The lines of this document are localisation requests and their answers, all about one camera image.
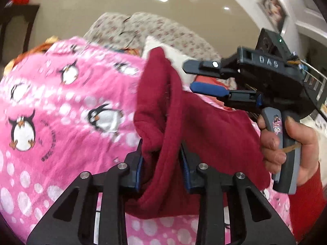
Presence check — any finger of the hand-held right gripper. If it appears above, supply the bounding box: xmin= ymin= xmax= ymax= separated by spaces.
xmin=182 ymin=59 xmax=241 ymax=79
xmin=190 ymin=82 xmax=263 ymax=107

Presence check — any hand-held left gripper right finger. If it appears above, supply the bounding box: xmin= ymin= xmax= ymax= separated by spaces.
xmin=179 ymin=141 xmax=297 ymax=245

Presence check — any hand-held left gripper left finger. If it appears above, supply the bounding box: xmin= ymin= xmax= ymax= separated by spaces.
xmin=27 ymin=138 xmax=143 ymax=245

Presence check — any dark red knit sweater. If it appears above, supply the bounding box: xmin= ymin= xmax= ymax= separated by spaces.
xmin=125 ymin=46 xmax=271 ymax=220

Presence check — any person's right forearm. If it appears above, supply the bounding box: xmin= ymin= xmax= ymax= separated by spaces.
xmin=289 ymin=163 xmax=327 ymax=243

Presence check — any person's right hand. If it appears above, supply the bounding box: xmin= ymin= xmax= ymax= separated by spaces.
xmin=258 ymin=115 xmax=320 ymax=187

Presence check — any metal rack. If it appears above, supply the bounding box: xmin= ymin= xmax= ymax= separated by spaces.
xmin=301 ymin=61 xmax=327 ymax=102

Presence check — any white pillow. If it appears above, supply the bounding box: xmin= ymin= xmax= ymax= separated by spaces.
xmin=141 ymin=36 xmax=189 ymax=64

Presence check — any floral patterned cushion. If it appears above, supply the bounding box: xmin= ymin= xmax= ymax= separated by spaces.
xmin=84 ymin=11 xmax=223 ymax=62

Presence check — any pink penguin blanket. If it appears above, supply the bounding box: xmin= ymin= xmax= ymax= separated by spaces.
xmin=0 ymin=36 xmax=294 ymax=245

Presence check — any multicoloured cloth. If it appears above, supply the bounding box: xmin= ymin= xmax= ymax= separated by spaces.
xmin=4 ymin=37 xmax=141 ymax=74

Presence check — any dark wooden side table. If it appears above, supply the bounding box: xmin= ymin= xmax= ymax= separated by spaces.
xmin=0 ymin=4 xmax=41 ymax=64

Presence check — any framed wall picture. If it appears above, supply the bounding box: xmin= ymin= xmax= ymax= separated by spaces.
xmin=257 ymin=0 xmax=288 ymax=33

